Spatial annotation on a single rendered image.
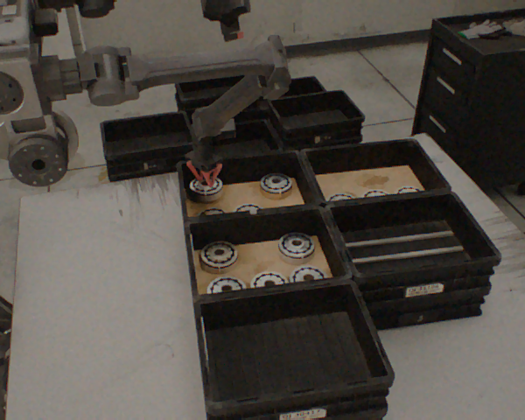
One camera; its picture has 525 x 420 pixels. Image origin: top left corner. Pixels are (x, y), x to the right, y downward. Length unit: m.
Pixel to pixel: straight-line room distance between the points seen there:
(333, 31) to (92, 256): 3.39
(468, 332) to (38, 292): 1.23
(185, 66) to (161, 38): 3.29
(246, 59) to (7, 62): 0.46
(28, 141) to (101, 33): 2.98
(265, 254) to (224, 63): 0.63
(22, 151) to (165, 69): 0.49
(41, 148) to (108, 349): 0.55
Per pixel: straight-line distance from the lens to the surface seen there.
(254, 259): 1.67
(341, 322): 1.53
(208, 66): 1.27
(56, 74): 1.23
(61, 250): 1.99
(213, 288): 1.56
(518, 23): 3.27
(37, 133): 1.59
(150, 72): 1.26
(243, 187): 1.93
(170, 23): 4.53
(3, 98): 1.25
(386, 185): 1.99
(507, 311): 1.85
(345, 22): 4.92
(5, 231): 3.30
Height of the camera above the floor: 1.98
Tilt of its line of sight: 38 degrees down
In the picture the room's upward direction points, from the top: straight up
